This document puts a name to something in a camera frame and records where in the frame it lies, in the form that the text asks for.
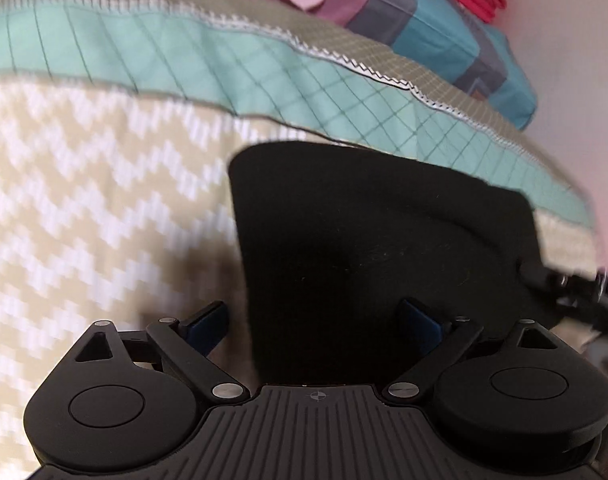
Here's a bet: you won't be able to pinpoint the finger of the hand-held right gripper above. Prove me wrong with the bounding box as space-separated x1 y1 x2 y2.
520 259 608 334

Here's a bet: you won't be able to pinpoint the black pants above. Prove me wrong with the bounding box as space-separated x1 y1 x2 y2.
229 142 543 387

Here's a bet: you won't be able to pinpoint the blue grey patchwork pillow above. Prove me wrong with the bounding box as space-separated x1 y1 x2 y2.
345 0 539 131

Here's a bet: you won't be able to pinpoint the patchwork zigzag bedspread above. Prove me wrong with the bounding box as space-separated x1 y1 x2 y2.
0 0 605 480

